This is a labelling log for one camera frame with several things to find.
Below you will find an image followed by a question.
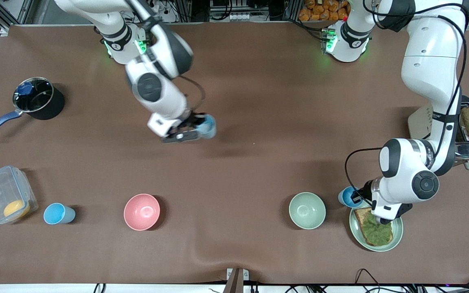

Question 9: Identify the light blue plastic cup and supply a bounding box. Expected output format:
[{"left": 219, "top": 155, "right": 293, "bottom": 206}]
[
  {"left": 196, "top": 114, "right": 217, "bottom": 140},
  {"left": 43, "top": 203, "right": 76, "bottom": 225},
  {"left": 338, "top": 186, "right": 364, "bottom": 208}
]

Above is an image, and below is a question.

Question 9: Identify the green lettuce leaf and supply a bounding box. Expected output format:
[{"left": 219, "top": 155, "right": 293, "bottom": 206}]
[{"left": 361, "top": 210, "right": 393, "bottom": 246}]

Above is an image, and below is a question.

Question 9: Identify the pale green plate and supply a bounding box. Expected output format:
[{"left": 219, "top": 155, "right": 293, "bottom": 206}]
[{"left": 349, "top": 206, "right": 404, "bottom": 252}]

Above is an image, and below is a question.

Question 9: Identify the bread slice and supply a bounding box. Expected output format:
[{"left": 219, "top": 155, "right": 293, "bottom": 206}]
[{"left": 353, "top": 207, "right": 394, "bottom": 247}]

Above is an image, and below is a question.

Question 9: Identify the pale green bowl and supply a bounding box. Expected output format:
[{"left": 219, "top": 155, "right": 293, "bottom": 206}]
[{"left": 289, "top": 192, "right": 327, "bottom": 230}]

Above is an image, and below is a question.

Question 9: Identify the cream and chrome toaster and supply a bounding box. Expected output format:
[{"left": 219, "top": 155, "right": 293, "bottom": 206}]
[{"left": 408, "top": 95, "right": 469, "bottom": 171}]

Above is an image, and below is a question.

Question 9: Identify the brown table cloth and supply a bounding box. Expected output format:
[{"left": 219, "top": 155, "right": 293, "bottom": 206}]
[{"left": 0, "top": 21, "right": 469, "bottom": 285}]

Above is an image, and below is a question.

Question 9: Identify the pink bowl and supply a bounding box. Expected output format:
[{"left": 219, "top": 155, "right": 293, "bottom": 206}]
[{"left": 123, "top": 193, "right": 161, "bottom": 231}]

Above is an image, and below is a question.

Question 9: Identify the white power strip with plugs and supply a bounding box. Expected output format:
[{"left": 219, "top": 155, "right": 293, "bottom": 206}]
[{"left": 145, "top": 1, "right": 166, "bottom": 15}]

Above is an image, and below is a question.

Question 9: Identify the bag of orange buns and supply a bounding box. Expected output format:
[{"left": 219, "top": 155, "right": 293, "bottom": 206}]
[{"left": 298, "top": 0, "right": 350, "bottom": 22}]

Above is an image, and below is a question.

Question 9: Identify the yellow round food item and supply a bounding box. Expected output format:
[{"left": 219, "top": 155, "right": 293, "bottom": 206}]
[{"left": 3, "top": 199, "right": 31, "bottom": 219}]

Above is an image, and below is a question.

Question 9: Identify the clear plastic food container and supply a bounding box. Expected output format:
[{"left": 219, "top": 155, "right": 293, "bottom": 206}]
[{"left": 0, "top": 165, "right": 39, "bottom": 225}]

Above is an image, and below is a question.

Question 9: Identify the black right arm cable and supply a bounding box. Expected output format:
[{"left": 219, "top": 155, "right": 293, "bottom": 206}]
[{"left": 180, "top": 75, "right": 206, "bottom": 115}]

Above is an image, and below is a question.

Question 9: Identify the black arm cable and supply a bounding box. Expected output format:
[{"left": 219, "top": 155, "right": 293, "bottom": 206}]
[
  {"left": 180, "top": 75, "right": 206, "bottom": 115},
  {"left": 344, "top": 0, "right": 469, "bottom": 206}
]

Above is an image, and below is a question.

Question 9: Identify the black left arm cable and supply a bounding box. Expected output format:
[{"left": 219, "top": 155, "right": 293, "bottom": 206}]
[{"left": 344, "top": 0, "right": 469, "bottom": 206}]

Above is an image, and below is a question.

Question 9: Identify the black looped cable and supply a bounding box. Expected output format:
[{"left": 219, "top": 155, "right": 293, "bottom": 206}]
[{"left": 355, "top": 268, "right": 381, "bottom": 286}]

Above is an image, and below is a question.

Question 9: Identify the black pot with blue handle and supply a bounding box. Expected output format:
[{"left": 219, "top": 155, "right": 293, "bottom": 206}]
[{"left": 0, "top": 77, "right": 66, "bottom": 140}]

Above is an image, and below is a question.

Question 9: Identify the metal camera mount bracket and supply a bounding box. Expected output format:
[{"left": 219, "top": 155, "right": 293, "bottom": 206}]
[{"left": 223, "top": 268, "right": 250, "bottom": 293}]

